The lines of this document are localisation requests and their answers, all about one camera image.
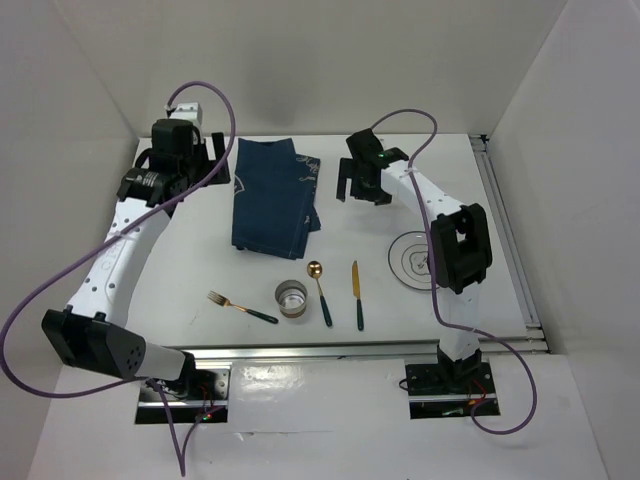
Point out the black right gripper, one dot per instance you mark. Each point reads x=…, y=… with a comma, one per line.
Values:
x=345, y=172

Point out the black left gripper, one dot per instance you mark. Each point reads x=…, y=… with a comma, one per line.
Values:
x=200, y=148

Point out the blue whale placemat cloth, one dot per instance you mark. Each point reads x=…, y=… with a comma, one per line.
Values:
x=274, y=194

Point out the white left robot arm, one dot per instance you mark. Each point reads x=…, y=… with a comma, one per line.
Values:
x=90, y=332

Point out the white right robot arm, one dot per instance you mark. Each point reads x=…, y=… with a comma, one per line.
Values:
x=458, y=243

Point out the small metal cup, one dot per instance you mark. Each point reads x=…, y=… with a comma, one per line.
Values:
x=291, y=298

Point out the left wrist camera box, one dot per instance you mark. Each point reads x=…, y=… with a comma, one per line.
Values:
x=190, y=111

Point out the gold knife green handle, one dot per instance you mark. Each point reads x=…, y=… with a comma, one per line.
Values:
x=357, y=295

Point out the gold spoon green handle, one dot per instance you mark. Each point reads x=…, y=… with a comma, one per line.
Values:
x=315, y=270

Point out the right side aluminium rail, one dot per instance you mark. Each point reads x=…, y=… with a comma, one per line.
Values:
x=535, y=333

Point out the aluminium rail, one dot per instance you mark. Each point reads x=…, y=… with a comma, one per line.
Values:
x=310, y=352
x=535, y=333

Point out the gold fork green handle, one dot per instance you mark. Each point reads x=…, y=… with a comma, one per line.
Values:
x=223, y=301

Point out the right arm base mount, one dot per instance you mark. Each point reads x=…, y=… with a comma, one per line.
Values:
x=431, y=396

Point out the front aluminium rail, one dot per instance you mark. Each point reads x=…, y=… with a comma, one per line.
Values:
x=310, y=352

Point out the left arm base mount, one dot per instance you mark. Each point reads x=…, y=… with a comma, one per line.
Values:
x=205, y=399

